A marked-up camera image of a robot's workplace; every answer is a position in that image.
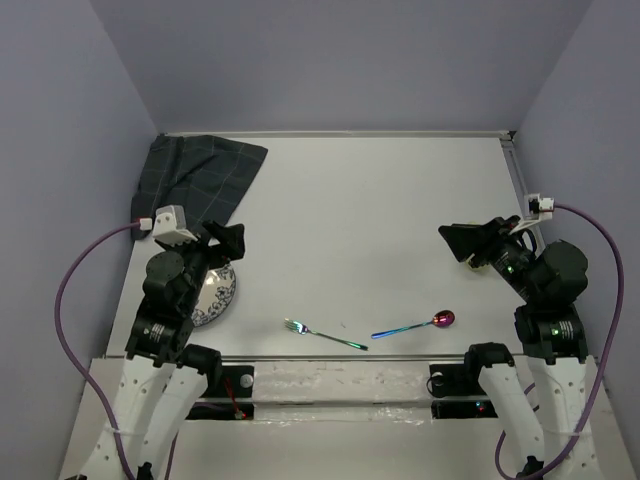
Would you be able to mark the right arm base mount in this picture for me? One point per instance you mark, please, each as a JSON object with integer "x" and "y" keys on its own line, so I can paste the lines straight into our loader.
{"x": 455, "y": 396}

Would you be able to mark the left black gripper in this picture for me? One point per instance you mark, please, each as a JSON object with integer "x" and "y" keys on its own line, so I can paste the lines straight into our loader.
{"x": 232, "y": 244}

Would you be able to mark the iridescent spoon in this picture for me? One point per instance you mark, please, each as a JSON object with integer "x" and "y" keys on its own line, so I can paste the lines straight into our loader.
{"x": 442, "y": 319}

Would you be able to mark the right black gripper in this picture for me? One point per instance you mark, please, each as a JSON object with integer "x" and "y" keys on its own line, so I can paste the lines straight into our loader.
{"x": 481, "y": 239}

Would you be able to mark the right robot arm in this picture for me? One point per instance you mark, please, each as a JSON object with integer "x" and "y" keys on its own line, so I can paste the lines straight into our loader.
{"x": 552, "y": 440}

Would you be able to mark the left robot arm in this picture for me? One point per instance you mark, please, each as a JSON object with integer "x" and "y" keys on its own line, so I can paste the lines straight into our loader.
{"x": 163, "y": 373}

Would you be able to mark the blue floral plate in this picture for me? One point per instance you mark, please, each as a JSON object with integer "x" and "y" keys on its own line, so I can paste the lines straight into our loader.
{"x": 216, "y": 295}

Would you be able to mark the aluminium table edge rail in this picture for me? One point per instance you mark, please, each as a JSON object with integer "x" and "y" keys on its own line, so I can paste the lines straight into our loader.
{"x": 495, "y": 134}

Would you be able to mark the cream yellow mug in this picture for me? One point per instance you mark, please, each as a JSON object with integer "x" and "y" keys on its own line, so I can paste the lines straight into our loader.
{"x": 479, "y": 269}

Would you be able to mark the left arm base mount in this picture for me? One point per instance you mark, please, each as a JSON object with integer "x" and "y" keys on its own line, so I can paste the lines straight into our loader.
{"x": 230, "y": 399}

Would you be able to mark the iridescent fork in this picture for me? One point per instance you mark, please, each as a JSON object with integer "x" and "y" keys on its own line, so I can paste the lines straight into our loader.
{"x": 302, "y": 329}

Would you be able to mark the dark plaid cloth napkin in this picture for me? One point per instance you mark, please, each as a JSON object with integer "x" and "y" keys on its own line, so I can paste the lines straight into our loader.
{"x": 206, "y": 175}

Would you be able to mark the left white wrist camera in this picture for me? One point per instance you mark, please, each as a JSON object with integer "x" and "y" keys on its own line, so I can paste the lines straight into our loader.
{"x": 170, "y": 226}

